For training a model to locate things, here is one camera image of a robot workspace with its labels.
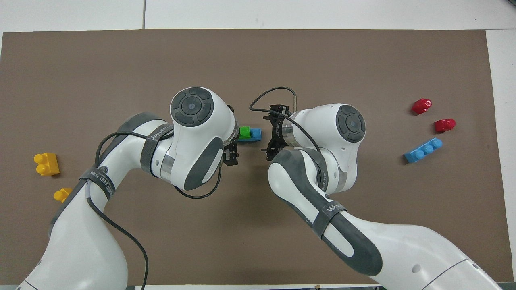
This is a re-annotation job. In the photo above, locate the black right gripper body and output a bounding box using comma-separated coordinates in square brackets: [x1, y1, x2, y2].
[273, 117, 290, 147]

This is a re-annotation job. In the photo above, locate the red one-stud block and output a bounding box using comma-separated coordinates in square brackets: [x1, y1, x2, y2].
[411, 98, 433, 116]
[435, 119, 456, 134]

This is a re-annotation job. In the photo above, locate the brown table mat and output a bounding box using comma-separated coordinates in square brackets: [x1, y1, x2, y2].
[0, 29, 514, 286]

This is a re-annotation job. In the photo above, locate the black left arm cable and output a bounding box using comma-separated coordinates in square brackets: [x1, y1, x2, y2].
[86, 130, 223, 290]

